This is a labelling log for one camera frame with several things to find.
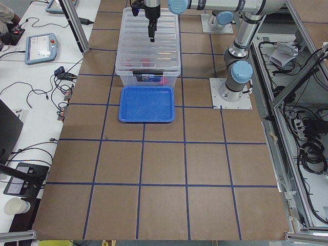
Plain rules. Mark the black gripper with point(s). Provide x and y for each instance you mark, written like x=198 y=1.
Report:
x=152 y=13

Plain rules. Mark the clear plastic box lid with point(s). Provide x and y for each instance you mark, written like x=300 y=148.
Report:
x=148 y=38

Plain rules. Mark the red block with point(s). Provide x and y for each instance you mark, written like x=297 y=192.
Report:
x=145 y=62
x=164 y=81
x=129 y=63

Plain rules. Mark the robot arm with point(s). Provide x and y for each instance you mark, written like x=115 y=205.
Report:
x=238 y=69
x=220 y=19

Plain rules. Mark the clear plastic storage box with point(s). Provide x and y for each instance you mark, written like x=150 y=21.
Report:
x=148 y=77

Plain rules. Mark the blue plastic tray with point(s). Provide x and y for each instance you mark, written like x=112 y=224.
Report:
x=154 y=104

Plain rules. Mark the black power adapter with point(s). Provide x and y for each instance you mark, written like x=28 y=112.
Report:
x=85 y=21

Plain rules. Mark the teach pendant tablet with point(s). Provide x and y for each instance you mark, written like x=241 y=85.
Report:
x=54 y=7
x=41 y=48

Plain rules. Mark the white paper cup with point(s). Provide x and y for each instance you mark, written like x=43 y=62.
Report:
x=16 y=206

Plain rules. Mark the black box latch handle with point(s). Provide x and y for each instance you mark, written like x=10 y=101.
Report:
x=147 y=72

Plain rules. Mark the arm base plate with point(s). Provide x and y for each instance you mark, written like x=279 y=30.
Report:
x=206 y=29
x=222 y=98

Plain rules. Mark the aluminium frame post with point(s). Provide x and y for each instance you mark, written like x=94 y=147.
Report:
x=75 y=25

